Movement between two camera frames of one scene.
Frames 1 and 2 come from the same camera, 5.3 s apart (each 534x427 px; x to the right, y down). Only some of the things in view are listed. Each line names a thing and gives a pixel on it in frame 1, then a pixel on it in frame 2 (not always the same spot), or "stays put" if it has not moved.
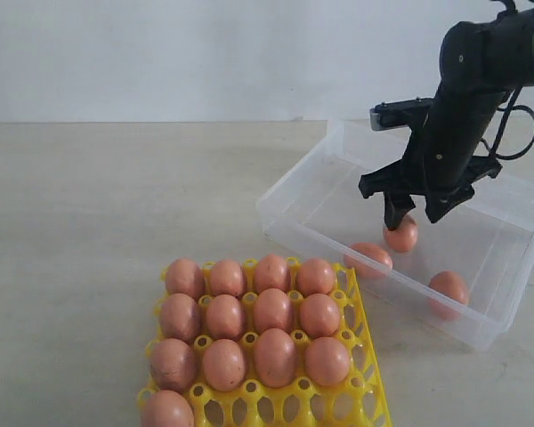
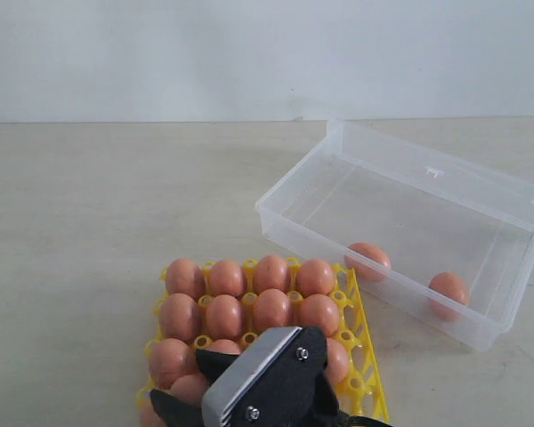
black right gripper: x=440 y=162 -> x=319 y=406
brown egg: x=226 y=277 stays put
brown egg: x=173 y=365 stays put
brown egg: x=372 y=261 stays put
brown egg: x=272 y=272 stays put
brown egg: x=403 y=237 -> x=190 y=388
